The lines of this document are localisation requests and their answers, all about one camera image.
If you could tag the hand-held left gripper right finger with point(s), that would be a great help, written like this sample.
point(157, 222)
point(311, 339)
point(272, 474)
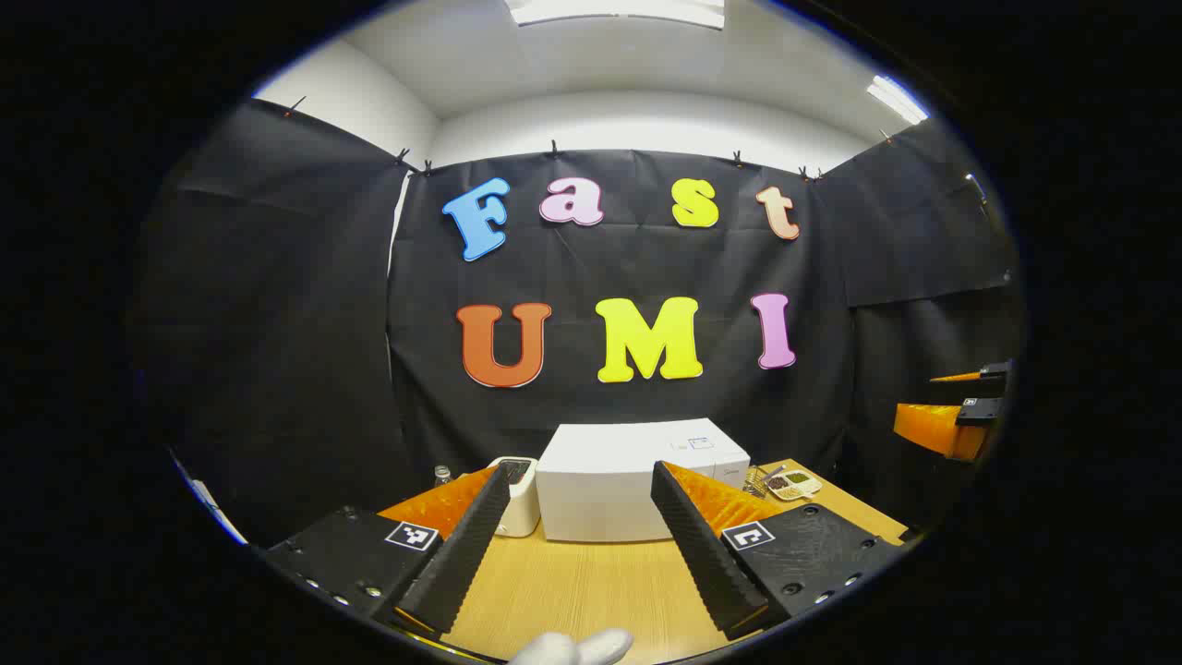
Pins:
point(702, 554)

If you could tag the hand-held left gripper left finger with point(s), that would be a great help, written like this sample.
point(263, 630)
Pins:
point(466, 554)

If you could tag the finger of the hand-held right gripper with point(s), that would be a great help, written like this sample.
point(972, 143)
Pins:
point(933, 429)
point(993, 371)

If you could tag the white microwave oven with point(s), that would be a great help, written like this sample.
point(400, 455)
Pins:
point(600, 480)

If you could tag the white toaster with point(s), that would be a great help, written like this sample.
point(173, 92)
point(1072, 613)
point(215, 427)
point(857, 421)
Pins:
point(524, 508)

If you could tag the clear plastic water bottle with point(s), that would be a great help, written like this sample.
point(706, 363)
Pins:
point(442, 477)

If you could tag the white divided condiment tray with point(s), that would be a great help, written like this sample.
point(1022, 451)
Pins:
point(796, 485)

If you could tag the black backdrop cloth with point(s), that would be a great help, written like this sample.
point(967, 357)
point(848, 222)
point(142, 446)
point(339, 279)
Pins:
point(600, 268)

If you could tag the large ceiling light panel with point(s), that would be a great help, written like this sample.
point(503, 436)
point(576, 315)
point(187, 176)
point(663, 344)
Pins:
point(619, 11)

